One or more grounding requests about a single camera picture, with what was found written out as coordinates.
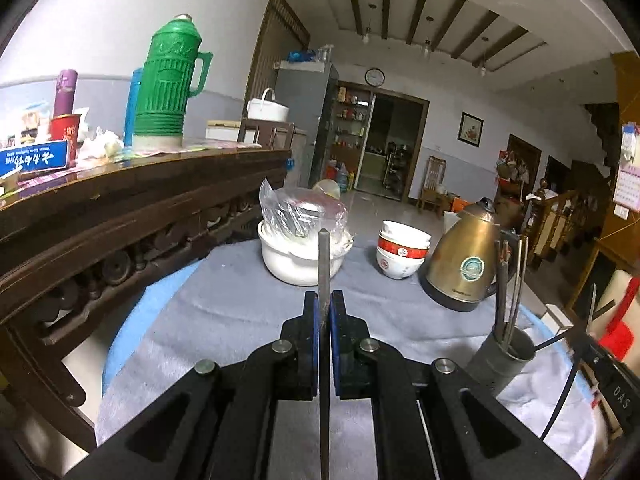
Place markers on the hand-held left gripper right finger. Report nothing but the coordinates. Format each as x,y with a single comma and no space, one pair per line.
334,355

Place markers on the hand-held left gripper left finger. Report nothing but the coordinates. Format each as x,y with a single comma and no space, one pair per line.
315,350

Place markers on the slim black chopstick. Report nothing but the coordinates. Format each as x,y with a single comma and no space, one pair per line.
552,341

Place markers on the dark grey chopstick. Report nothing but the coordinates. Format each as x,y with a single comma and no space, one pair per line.
324,270

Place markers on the grey perforated utensil holder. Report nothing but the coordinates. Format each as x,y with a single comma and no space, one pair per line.
492,370

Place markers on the bunch of dark chopsticks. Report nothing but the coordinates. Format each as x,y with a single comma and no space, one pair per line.
499,300

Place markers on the red plastic stool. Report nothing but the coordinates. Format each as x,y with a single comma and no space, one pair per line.
617,337

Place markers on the white pot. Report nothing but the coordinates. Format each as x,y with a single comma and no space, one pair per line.
285,265

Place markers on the small white box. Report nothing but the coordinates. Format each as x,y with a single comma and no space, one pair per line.
555,316

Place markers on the grey towel cloth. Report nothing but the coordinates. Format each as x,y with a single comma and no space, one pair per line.
225,310

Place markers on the stack of white red bowls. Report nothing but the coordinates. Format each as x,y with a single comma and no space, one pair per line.
400,265

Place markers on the clear plastic bag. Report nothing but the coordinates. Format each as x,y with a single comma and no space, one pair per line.
300,210

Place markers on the gold electric kettle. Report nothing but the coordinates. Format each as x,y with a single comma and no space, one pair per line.
460,260

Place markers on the yellow balloon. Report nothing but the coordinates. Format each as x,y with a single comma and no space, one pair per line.
327,188

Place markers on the blue water jug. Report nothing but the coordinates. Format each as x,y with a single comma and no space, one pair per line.
343,180

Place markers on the blue tablecloth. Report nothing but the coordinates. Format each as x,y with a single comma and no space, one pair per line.
150,300

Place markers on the light wooden chair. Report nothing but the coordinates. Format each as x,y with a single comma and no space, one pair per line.
432,180

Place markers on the dark wooden chair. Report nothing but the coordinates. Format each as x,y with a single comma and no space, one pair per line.
265,132

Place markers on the shelf with goods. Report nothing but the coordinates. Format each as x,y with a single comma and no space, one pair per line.
352,120

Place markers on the dark carved wooden side table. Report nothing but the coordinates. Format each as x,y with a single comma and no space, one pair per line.
125,210

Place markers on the white flat box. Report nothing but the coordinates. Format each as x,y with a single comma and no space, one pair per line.
222,130

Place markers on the grey refrigerator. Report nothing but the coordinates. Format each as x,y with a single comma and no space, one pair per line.
305,110

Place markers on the white crumpled plastic bag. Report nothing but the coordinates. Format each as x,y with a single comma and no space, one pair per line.
100,145

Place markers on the green thermos flask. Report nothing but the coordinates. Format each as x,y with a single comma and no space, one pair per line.
165,90

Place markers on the blue thermos flask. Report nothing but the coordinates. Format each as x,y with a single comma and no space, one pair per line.
132,110

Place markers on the brown wooden door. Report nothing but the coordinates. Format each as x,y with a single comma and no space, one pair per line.
280,35

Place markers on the red cup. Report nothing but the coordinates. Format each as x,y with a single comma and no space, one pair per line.
65,132

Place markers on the blue printed box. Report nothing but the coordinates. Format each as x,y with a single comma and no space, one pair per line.
30,157

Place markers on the purple bottle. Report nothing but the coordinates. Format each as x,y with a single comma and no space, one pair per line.
65,92

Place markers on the small printed carton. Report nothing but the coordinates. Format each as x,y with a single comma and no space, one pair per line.
35,122

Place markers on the wall calendar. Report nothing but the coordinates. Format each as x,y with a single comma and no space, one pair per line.
627,185

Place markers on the framed wall picture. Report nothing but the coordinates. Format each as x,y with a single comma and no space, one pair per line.
471,129

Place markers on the round wall clock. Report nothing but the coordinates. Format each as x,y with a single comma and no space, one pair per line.
374,76

